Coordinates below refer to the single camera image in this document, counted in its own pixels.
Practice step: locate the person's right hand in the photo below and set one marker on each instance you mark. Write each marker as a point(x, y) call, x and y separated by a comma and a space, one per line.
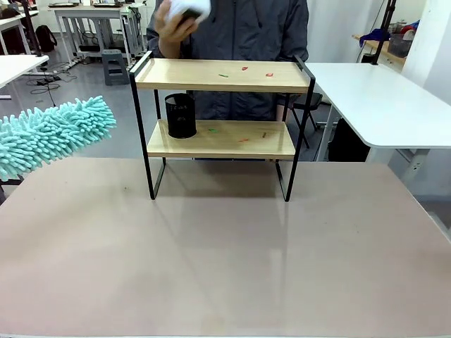
point(169, 26)

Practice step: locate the small black object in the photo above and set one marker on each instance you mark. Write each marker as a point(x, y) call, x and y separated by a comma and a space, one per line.
point(188, 17)

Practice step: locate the white cloth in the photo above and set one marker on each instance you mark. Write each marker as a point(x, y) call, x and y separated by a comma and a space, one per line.
point(190, 6)

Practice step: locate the teal chenille duster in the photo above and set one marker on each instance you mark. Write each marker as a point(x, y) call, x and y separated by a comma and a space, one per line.
point(53, 134)

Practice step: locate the person's right forearm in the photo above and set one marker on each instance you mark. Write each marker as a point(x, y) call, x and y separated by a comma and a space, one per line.
point(174, 49)

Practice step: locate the grey step stool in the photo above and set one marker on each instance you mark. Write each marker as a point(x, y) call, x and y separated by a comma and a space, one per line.
point(114, 67)

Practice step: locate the white background desk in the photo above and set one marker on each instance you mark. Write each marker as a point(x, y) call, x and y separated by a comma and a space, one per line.
point(88, 10)

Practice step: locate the black mesh pen cup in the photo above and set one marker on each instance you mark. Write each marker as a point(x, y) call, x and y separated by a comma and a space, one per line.
point(180, 119)

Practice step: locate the black backpack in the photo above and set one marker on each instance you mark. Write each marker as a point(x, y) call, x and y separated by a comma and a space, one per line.
point(46, 38)

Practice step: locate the black pole with clamp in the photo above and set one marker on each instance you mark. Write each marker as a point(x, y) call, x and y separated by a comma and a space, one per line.
point(382, 31)
point(33, 31)

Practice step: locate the white side table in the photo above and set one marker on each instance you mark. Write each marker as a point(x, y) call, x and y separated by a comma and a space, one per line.
point(17, 67)

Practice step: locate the black chair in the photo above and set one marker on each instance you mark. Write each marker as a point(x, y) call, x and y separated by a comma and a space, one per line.
point(310, 105)

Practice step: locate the wooden workbench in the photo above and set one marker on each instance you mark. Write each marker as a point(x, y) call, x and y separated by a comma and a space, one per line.
point(373, 47)

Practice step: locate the blue and red cloth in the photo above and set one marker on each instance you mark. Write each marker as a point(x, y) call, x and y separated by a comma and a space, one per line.
point(375, 35)

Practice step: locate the large white table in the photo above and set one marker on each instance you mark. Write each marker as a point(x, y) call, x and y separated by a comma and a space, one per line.
point(373, 98)

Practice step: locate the grey mesh basket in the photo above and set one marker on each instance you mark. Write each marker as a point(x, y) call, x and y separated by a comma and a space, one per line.
point(400, 44)

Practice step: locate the black frame wooden two-tier shelf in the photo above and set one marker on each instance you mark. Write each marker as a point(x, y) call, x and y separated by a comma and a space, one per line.
point(211, 75)

